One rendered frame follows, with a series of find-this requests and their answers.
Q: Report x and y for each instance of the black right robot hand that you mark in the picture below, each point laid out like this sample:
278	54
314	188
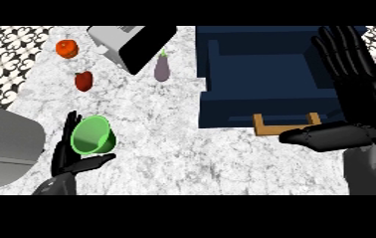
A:
349	82

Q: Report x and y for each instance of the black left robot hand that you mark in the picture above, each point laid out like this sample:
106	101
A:
66	159

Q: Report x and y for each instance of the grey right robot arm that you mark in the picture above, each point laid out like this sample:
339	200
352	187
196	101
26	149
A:
359	170

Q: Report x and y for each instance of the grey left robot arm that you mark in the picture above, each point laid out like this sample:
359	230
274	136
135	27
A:
56	186

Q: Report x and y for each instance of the green cup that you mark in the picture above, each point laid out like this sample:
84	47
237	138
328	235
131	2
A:
92	135

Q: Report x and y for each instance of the dark blue open drawer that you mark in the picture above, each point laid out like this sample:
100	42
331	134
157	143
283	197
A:
264	79

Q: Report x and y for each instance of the grey rounded object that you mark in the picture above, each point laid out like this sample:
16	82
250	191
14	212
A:
16	147

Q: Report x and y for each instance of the red bell pepper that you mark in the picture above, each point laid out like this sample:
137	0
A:
82	80

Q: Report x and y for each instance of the orange tomato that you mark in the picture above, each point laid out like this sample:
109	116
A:
67	48

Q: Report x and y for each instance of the purple eggplant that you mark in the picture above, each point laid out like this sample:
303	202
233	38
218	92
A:
162	68

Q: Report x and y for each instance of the grey and black appliance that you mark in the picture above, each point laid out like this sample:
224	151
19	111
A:
131	46

